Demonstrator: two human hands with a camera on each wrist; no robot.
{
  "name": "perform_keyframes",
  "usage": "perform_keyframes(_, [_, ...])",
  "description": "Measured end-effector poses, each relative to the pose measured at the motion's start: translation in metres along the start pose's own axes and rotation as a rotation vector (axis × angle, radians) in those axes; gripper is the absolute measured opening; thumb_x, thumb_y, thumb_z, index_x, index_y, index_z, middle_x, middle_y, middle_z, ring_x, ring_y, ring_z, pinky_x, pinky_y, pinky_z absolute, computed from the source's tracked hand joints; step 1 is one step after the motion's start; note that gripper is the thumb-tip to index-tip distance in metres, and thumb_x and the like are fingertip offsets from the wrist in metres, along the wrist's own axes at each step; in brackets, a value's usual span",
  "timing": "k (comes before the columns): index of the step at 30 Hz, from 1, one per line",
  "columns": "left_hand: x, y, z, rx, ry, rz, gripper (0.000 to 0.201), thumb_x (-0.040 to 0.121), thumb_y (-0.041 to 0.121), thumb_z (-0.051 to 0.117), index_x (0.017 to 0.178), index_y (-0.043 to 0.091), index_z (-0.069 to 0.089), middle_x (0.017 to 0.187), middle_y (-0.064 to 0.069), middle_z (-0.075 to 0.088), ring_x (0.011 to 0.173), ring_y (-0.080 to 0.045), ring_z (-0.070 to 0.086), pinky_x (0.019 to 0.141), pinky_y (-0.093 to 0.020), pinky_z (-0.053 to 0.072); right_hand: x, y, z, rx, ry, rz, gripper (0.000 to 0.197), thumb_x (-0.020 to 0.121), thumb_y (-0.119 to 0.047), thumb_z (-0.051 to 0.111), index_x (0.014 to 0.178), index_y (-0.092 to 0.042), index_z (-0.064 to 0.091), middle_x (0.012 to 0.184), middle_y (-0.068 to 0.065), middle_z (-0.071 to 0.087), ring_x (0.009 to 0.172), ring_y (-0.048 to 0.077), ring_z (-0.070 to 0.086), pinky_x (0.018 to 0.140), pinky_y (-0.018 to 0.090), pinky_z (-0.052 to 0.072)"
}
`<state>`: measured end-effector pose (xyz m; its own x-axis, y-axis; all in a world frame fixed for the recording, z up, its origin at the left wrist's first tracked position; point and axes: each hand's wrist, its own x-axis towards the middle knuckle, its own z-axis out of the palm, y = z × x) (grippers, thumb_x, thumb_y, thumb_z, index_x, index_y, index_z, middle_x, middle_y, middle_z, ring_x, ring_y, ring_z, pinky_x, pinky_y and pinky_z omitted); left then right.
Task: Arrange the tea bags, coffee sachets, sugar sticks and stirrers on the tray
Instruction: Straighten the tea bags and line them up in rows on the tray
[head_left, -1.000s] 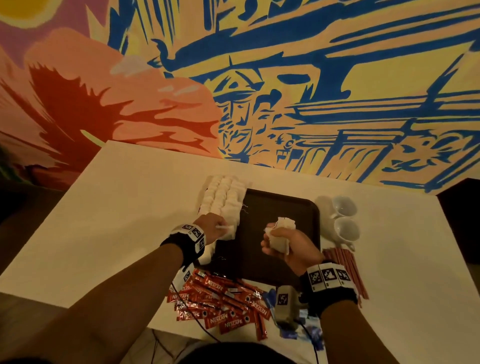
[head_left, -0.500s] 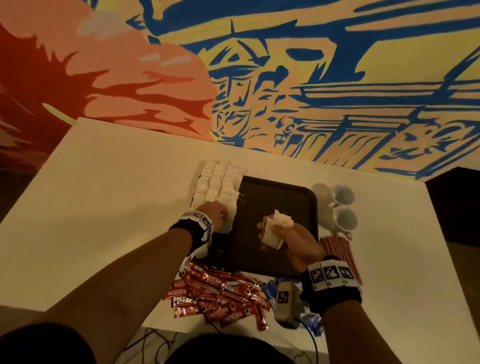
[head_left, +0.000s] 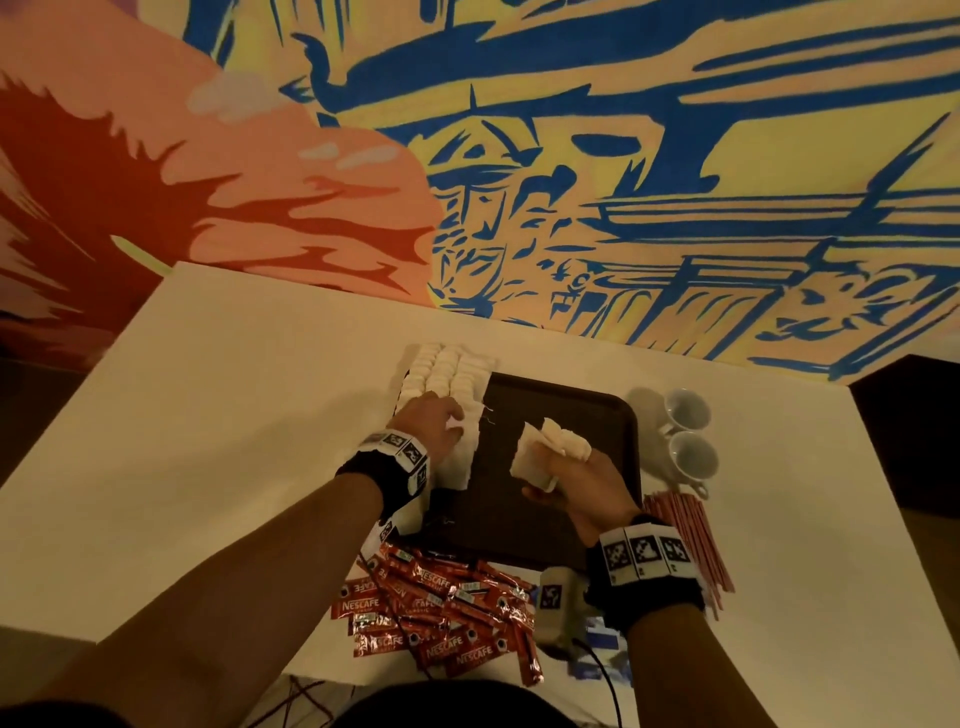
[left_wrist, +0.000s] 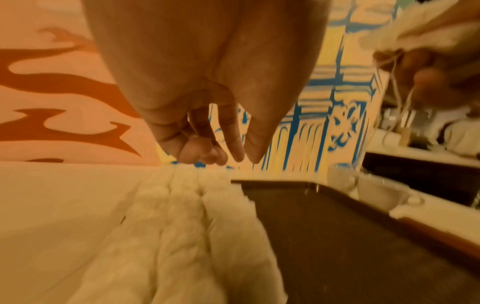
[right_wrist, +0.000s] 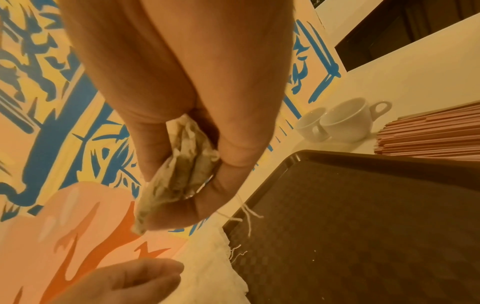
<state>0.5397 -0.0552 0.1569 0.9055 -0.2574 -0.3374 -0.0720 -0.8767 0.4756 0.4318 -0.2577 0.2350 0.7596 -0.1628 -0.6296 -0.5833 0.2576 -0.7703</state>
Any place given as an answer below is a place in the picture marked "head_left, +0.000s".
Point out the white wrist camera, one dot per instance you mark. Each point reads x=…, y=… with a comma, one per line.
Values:
x=555, y=608
x=378, y=540

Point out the black right wristband with markers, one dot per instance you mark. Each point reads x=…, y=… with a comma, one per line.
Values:
x=645, y=570

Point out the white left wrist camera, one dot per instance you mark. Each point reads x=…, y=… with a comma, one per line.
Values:
x=378, y=540

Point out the pile of blue sugar sachets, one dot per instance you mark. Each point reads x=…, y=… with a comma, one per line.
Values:
x=605, y=653

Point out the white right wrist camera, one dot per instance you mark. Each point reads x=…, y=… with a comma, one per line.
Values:
x=555, y=608

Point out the small white cup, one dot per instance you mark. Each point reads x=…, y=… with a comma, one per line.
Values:
x=695, y=458
x=687, y=411

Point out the person's left hand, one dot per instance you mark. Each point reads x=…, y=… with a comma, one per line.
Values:
x=432, y=423

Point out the black left wristband with markers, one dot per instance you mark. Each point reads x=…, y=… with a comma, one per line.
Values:
x=387, y=473

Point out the row of tea bags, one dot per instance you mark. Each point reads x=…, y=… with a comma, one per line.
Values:
x=450, y=375

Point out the person's right forearm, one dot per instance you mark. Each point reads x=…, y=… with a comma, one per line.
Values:
x=690, y=675

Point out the white tea bag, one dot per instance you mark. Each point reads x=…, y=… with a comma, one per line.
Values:
x=548, y=447

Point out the person's left forearm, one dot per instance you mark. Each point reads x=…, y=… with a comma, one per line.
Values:
x=210, y=615

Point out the black clothing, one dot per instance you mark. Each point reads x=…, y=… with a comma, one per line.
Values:
x=450, y=705

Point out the pile of red Nescafe sachets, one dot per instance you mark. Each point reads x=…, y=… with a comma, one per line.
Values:
x=435, y=615

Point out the dark brown tray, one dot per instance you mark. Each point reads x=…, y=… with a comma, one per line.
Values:
x=518, y=518

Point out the person's right hand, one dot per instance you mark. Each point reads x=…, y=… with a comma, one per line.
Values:
x=593, y=495

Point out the bundle of red stir sticks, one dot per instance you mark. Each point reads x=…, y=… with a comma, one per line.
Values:
x=693, y=548

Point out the black wristband with markers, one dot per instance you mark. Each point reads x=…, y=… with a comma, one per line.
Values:
x=645, y=570
x=387, y=473

